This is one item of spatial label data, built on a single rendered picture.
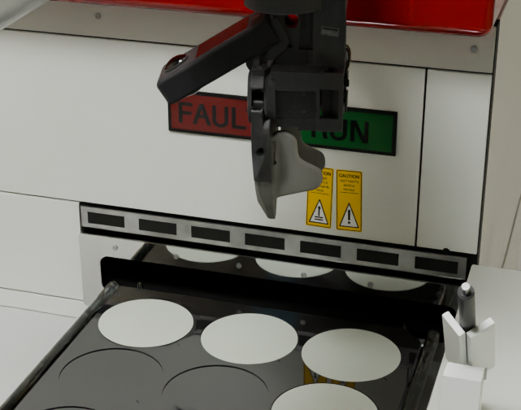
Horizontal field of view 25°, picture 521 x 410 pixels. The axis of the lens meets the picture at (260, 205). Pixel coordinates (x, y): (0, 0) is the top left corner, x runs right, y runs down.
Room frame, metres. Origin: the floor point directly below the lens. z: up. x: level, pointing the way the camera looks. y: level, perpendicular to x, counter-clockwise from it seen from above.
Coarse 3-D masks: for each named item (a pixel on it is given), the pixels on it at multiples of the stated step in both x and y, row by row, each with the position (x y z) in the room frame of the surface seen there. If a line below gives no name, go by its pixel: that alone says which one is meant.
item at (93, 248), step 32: (96, 256) 1.21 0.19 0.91; (128, 256) 1.20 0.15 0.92; (160, 256) 1.19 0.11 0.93; (192, 256) 1.17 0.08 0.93; (224, 256) 1.16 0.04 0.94; (256, 256) 1.16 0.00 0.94; (288, 256) 1.16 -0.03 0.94; (96, 288) 1.21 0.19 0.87; (352, 288) 1.12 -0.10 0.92; (384, 288) 1.11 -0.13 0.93; (416, 288) 1.10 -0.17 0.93; (448, 288) 1.09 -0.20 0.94
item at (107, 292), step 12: (108, 288) 1.15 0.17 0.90; (96, 300) 1.13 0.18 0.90; (84, 312) 1.10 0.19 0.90; (96, 312) 1.11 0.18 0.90; (72, 324) 1.08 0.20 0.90; (84, 324) 1.08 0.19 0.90; (72, 336) 1.06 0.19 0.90; (60, 348) 1.03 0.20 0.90; (48, 360) 1.01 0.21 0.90; (36, 372) 0.99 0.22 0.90; (24, 384) 0.96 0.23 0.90; (12, 396) 0.94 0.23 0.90; (24, 396) 0.95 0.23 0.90; (0, 408) 0.92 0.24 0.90; (12, 408) 0.93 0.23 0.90
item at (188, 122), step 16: (192, 96) 1.18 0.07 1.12; (176, 112) 1.19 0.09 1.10; (192, 112) 1.18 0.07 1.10; (208, 112) 1.18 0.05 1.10; (224, 112) 1.17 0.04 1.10; (240, 112) 1.17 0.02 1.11; (176, 128) 1.19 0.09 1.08; (192, 128) 1.18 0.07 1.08; (208, 128) 1.18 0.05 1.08; (224, 128) 1.17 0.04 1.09; (240, 128) 1.17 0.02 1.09
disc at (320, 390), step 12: (312, 384) 0.97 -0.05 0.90; (324, 384) 0.97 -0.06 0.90; (288, 396) 0.95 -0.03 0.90; (300, 396) 0.95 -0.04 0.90; (312, 396) 0.95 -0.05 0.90; (324, 396) 0.95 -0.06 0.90; (336, 396) 0.95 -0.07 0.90; (348, 396) 0.95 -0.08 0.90; (360, 396) 0.95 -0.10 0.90; (276, 408) 0.93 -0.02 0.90; (288, 408) 0.93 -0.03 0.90; (300, 408) 0.93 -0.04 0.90; (312, 408) 0.93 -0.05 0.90; (324, 408) 0.93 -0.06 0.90; (336, 408) 0.93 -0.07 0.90; (348, 408) 0.93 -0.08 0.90; (360, 408) 0.93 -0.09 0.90; (372, 408) 0.93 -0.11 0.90
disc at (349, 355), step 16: (320, 336) 1.06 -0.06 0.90; (336, 336) 1.06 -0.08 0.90; (352, 336) 1.06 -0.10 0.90; (368, 336) 1.06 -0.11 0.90; (304, 352) 1.03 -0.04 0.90; (320, 352) 1.03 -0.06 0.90; (336, 352) 1.03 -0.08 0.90; (352, 352) 1.03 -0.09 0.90; (368, 352) 1.03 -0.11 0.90; (384, 352) 1.03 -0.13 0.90; (320, 368) 1.00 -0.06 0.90; (336, 368) 1.00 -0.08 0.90; (352, 368) 1.00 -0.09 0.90; (368, 368) 1.00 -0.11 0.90; (384, 368) 1.00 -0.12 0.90
